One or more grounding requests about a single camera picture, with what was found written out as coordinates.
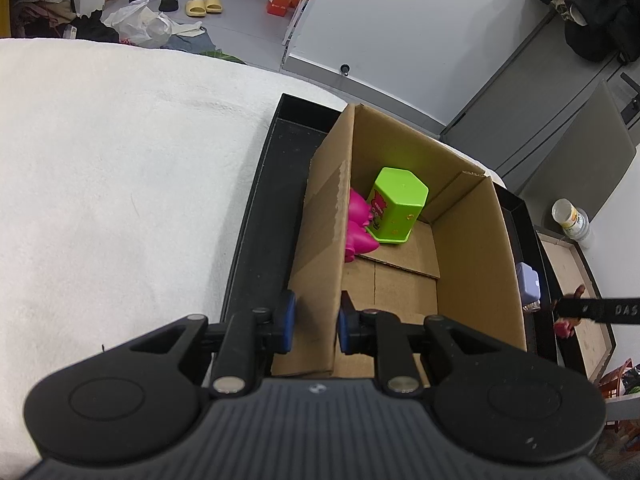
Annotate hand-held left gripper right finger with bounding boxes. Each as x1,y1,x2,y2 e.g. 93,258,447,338
339,291,521,396

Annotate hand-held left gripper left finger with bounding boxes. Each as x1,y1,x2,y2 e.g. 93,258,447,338
129,292,298,396

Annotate hanging black clothes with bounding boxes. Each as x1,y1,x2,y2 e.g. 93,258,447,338
528,0,640,63

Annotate green hexagonal box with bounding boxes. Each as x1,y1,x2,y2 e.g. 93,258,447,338
366,166,430,246

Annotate purple charger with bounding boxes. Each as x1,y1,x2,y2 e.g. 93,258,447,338
515,262,542,311

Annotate grey jeans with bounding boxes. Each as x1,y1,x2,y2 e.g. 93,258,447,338
162,30,218,56

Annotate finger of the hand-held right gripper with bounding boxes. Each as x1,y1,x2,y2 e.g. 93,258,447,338
554,298,640,325

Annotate black tray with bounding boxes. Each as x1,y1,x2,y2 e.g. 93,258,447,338
220,92,558,361

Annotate plastic cup with yellow print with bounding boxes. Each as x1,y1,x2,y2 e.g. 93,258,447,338
551,198,591,241

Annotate pink bear toy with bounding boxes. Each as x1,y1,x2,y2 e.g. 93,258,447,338
344,187,380,263

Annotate white plastic bag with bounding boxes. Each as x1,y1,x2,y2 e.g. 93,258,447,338
102,0,173,50

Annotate pile of black clothes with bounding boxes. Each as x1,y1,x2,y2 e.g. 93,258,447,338
62,10,121,43

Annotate green leaf floor mat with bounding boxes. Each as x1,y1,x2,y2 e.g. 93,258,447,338
200,47,246,65

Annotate pile of pink clothes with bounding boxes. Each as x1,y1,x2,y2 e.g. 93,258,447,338
10,0,71,38

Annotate brown cardboard box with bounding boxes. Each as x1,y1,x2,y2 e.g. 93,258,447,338
271,103,528,378

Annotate girl figurine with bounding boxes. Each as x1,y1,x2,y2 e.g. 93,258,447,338
554,284,587,338

